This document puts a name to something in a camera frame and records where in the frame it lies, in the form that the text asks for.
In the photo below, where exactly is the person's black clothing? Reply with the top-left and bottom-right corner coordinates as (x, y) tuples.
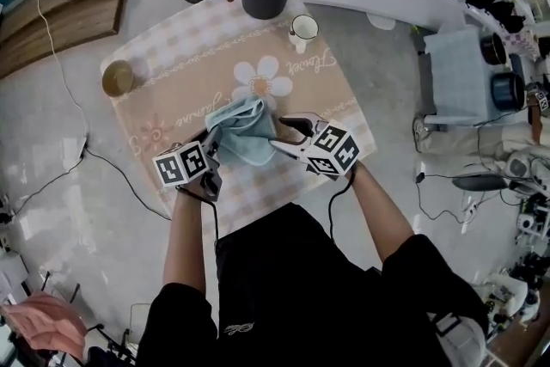
(135, 201), (490, 367)

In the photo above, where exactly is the light blue towel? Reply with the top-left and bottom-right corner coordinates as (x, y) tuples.
(203, 95), (278, 168)

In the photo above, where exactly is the pink cloth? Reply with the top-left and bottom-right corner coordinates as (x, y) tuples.
(0, 291), (90, 363)

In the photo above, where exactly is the black pot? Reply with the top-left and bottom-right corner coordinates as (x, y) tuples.
(480, 31), (511, 67)

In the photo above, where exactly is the person's right forearm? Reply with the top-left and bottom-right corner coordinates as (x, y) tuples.
(346, 161), (417, 266)

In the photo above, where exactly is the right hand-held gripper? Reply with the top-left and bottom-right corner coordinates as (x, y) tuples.
(269, 111), (362, 182)

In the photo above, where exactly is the person's left forearm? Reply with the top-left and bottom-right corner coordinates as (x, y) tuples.
(162, 187), (208, 298)

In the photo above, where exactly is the white enamel mug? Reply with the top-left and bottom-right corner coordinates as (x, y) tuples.
(287, 14), (321, 54)

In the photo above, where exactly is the dark blue pot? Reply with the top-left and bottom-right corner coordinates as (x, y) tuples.
(490, 71), (527, 113)

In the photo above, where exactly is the white cord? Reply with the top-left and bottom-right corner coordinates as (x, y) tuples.
(34, 0), (91, 143)

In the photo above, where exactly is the tan bowl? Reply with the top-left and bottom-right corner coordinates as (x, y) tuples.
(101, 59), (136, 98)

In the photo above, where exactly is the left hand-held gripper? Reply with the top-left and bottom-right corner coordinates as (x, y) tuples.
(151, 126), (225, 203)

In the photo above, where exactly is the floral beige tablecloth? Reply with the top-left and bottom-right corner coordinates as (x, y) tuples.
(99, 0), (379, 238)

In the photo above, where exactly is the black floor cable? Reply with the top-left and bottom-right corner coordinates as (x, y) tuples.
(0, 145), (173, 223)

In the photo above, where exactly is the wooden pallet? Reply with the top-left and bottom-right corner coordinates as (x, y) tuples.
(0, 0), (135, 79)

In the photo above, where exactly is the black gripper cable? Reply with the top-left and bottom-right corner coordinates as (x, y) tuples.
(180, 188), (221, 254)
(327, 171), (358, 244)

